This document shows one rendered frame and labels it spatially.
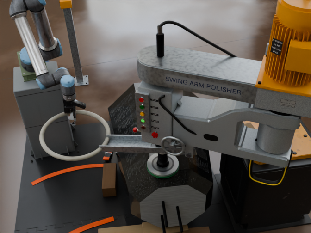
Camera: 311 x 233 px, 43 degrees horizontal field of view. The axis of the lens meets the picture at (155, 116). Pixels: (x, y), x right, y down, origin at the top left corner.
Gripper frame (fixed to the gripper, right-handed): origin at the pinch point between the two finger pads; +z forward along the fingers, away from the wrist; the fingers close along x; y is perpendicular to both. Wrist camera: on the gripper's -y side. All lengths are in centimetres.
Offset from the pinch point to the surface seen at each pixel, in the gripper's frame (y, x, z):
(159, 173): -53, 63, 0
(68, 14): 6, -178, 1
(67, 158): 5.2, 46.3, -5.6
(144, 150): -44, 55, -15
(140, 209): -40, 68, 30
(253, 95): -92, 89, -81
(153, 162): -51, 53, 0
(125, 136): -34, 37, -11
